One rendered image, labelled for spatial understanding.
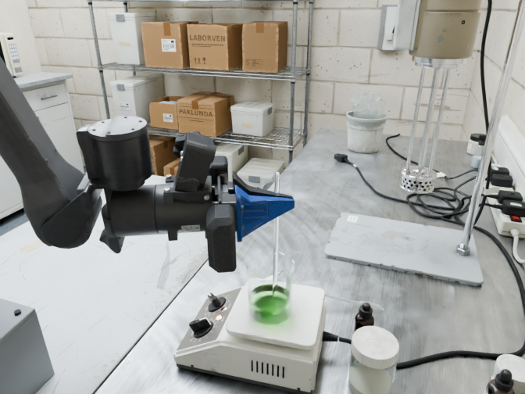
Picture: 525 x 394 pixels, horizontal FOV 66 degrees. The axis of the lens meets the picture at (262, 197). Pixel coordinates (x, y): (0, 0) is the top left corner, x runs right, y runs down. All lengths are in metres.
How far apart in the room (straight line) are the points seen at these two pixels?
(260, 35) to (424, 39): 1.93
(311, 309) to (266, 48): 2.18
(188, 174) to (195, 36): 2.42
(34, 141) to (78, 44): 3.42
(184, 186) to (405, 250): 0.57
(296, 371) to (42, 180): 0.37
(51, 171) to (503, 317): 0.71
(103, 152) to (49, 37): 3.66
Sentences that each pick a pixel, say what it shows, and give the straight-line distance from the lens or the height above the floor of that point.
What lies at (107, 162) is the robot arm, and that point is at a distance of 0.43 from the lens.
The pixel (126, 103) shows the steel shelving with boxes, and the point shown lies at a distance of 3.12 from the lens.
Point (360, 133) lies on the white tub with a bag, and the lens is 1.45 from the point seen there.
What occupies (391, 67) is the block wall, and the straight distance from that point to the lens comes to 2.86.
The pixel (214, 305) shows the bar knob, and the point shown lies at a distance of 0.65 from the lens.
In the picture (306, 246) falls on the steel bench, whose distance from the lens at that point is 0.89.
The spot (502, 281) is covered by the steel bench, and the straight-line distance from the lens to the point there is 0.91.
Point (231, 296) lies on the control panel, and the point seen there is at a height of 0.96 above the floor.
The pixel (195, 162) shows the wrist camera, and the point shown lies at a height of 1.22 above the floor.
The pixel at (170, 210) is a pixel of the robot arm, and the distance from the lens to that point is 0.45.
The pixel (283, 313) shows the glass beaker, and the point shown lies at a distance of 0.55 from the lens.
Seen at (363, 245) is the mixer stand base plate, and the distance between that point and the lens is 0.89.
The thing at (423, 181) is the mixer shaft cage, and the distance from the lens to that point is 0.83.
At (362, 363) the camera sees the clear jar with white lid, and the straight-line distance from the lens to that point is 0.57.
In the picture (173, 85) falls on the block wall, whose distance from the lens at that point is 3.38.
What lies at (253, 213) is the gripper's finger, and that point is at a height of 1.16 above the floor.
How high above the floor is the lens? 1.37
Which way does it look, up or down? 25 degrees down
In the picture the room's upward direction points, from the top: straight up
